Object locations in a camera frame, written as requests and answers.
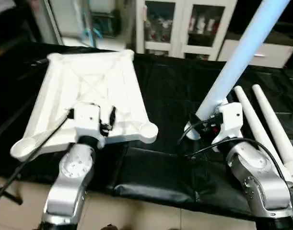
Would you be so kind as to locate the black metal table leg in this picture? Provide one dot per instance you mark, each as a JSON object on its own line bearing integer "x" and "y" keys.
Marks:
{"x": 1, "y": 194}

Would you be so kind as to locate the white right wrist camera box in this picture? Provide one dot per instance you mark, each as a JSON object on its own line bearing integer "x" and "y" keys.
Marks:
{"x": 230, "y": 120}

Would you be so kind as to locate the white glass door cabinet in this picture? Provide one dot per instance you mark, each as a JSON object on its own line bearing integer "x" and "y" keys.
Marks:
{"x": 184, "y": 26}

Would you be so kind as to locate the white drawer unit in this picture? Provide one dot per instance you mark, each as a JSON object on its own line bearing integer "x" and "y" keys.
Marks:
{"x": 275, "y": 52}

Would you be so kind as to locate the white plastic table top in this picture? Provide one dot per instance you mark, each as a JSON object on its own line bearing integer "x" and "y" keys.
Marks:
{"x": 88, "y": 86}

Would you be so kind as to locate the white plastic table leg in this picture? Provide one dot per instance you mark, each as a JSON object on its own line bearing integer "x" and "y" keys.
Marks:
{"x": 275, "y": 129}
{"x": 237, "y": 62}
{"x": 254, "y": 122}

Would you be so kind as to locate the black table mat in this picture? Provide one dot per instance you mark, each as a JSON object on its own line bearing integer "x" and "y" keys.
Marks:
{"x": 170, "y": 96}

